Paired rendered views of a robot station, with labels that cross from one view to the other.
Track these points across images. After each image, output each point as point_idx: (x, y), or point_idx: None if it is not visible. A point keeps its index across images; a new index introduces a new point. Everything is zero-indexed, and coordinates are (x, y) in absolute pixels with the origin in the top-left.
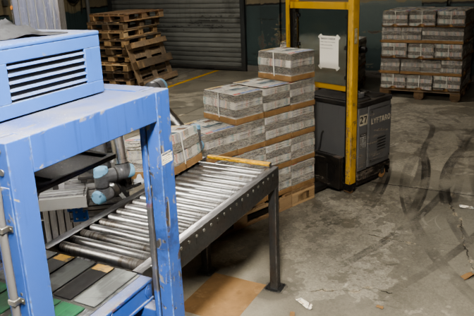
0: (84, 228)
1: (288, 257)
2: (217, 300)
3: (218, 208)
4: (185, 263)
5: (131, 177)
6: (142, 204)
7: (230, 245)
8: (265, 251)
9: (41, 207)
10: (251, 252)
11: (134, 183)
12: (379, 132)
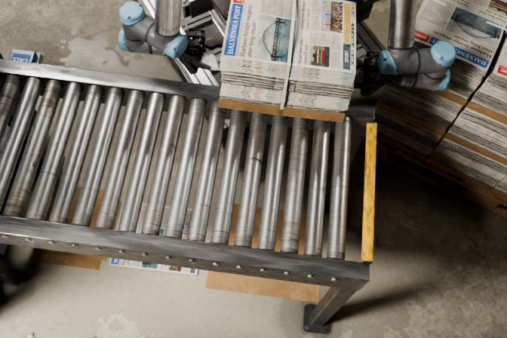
0: (17, 75)
1: (415, 314)
2: (256, 246)
3: (122, 238)
4: (2, 243)
5: (199, 50)
6: (125, 109)
7: (414, 206)
8: (417, 269)
9: None
10: (406, 247)
11: (201, 59)
12: None
